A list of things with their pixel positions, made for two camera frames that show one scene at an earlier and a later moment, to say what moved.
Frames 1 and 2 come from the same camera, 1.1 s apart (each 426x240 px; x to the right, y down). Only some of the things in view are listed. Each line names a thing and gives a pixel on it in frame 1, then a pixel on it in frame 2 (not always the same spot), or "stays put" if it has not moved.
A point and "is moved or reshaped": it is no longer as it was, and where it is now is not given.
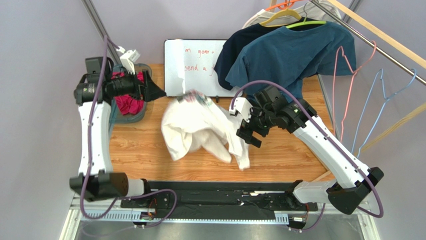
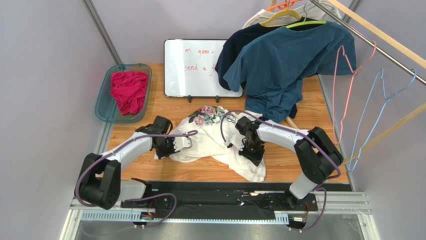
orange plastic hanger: [284, 6] stays put
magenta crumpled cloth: [127, 104] stays put
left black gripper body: [141, 92] to [166, 148]
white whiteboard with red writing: [189, 64] stays put
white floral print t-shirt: [192, 118] is moved or reshaped
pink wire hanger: [353, 73] stays put
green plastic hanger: [306, 23] stays put
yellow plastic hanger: [286, 12] stays put
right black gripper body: [254, 126] to [253, 152]
